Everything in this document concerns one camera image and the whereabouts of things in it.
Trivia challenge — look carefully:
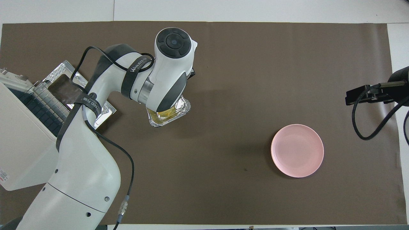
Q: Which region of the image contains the white red oven sticker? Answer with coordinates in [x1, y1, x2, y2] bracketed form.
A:
[0, 167, 9, 188]

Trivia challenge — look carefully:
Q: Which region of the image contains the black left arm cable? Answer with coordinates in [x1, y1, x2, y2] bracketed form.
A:
[70, 46, 156, 230]

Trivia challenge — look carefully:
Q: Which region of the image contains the brown table mat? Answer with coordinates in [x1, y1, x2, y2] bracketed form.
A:
[0, 21, 408, 226]

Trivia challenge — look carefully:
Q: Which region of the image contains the silver glass oven door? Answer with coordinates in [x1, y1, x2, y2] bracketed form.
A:
[42, 60, 117, 130]

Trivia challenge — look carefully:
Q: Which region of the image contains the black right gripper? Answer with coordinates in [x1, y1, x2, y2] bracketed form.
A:
[367, 66, 409, 104]

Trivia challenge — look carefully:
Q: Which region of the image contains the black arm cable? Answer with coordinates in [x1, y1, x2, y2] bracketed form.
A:
[70, 46, 156, 230]
[403, 110, 409, 146]
[351, 84, 409, 141]

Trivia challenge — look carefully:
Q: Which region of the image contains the pink round plate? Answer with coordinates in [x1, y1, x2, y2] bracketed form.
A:
[271, 124, 324, 178]

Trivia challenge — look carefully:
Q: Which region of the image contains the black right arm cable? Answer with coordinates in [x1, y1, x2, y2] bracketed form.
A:
[351, 84, 409, 141]
[403, 110, 409, 146]

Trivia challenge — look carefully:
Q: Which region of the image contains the aluminium foil tray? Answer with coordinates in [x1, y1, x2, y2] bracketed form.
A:
[146, 94, 191, 127]

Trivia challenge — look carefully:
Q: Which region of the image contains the black velcro cable strap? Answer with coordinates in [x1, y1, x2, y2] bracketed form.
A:
[121, 55, 154, 99]
[74, 92, 103, 118]

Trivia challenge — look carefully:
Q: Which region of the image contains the wire oven rack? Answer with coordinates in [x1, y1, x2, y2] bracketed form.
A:
[9, 81, 70, 137]

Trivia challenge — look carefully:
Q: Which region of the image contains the white toaster oven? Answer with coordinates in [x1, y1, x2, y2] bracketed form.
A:
[0, 67, 70, 191]

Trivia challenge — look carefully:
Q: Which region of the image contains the sliced yellow bread loaf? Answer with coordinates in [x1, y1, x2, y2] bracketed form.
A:
[150, 108, 179, 124]

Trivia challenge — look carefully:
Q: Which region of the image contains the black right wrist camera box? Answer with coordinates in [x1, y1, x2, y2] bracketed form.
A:
[345, 85, 368, 106]

